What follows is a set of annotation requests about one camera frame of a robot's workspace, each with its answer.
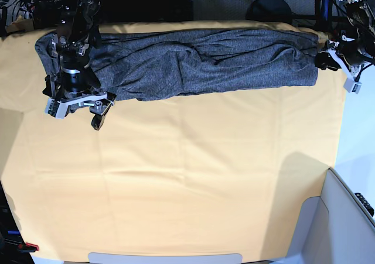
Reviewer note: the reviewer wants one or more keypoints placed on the black round chair base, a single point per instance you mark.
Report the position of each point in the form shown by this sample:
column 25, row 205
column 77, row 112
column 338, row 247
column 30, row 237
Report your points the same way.
column 269, row 11

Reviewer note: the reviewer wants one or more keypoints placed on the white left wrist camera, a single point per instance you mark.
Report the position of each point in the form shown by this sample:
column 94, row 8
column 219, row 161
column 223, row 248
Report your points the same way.
column 350, row 82

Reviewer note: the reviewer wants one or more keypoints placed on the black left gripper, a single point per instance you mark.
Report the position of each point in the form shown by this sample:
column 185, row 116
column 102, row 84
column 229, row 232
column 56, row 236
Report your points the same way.
column 353, row 52

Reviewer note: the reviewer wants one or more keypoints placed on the red black clamp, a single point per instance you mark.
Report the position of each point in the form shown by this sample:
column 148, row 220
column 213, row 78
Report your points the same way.
column 27, row 248

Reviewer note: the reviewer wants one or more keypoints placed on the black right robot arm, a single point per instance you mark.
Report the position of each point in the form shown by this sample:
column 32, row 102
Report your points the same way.
column 76, row 34

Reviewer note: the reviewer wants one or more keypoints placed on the yellow table cloth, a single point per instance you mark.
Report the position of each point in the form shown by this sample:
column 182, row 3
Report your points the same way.
column 204, row 175

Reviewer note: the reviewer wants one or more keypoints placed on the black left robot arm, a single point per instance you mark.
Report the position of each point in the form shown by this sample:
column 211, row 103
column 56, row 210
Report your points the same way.
column 351, row 24

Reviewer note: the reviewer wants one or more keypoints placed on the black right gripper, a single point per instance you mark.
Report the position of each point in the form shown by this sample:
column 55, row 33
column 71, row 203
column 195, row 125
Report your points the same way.
column 68, row 82

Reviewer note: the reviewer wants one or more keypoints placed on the grey long-sleeve T-shirt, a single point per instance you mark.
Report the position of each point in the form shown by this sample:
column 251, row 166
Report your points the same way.
column 157, row 66

